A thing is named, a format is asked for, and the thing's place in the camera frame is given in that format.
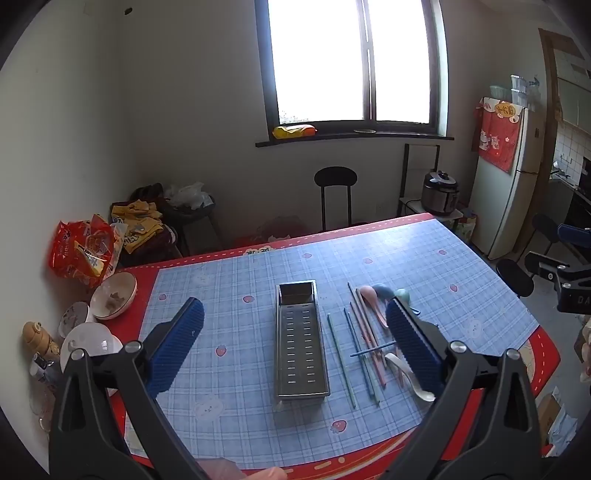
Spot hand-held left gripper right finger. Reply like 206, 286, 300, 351
383, 298, 542, 480

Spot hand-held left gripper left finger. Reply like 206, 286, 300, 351
48, 298, 208, 480

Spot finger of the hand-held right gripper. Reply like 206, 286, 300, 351
557, 224, 591, 247
524, 250, 573, 282

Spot blue chopstick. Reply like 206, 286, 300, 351
349, 342, 397, 358
343, 307, 380, 406

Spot white spoon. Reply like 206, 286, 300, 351
385, 353, 437, 402

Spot pink chopstick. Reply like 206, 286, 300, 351
355, 288, 387, 387
349, 302, 384, 371

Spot green spoon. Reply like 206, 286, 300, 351
394, 288, 421, 315

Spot pink spoon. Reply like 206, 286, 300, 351
359, 285, 391, 329

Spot green chopstick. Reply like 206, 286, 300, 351
327, 314, 358, 410

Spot brown chopstick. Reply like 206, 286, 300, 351
346, 282, 371, 334

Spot stainless steel utensil tray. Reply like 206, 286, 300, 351
274, 279, 332, 400

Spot black round stool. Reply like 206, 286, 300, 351
531, 213, 562, 246
496, 258, 535, 299
314, 166, 359, 232

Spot white fridge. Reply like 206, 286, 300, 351
468, 97, 548, 261

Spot green shopping bag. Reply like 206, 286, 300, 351
450, 210, 479, 243

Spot white bowl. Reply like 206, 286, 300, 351
60, 322, 124, 398

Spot small patterned cup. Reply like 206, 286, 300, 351
58, 301, 96, 340

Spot cardboard box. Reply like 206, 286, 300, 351
537, 392, 579, 459

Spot red printed cloth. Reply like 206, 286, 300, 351
472, 98, 525, 174

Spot dark round stool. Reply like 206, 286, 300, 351
159, 196, 225, 257

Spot silver rice cooker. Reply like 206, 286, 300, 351
421, 171, 461, 216

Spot yellow clothes pile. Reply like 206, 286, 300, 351
110, 199, 165, 254

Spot red snack bag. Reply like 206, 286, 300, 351
48, 213, 116, 289

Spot brown bear bottle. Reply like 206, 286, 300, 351
23, 322, 61, 366

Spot small white table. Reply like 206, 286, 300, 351
398, 198, 464, 223

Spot clear glass jar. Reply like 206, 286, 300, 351
28, 355, 64, 431

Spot white plastic bag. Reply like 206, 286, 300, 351
164, 182, 215, 208

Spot clear plastic containers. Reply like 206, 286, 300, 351
488, 74, 542, 110

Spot dark clothes pile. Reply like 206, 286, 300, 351
130, 183, 167, 204

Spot black metal rack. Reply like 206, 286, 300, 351
399, 143, 441, 217

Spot dark window sill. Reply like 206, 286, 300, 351
255, 133, 455, 148

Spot black framed window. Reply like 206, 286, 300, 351
255, 0, 455, 139

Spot wooden door frame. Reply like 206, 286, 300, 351
538, 28, 591, 217

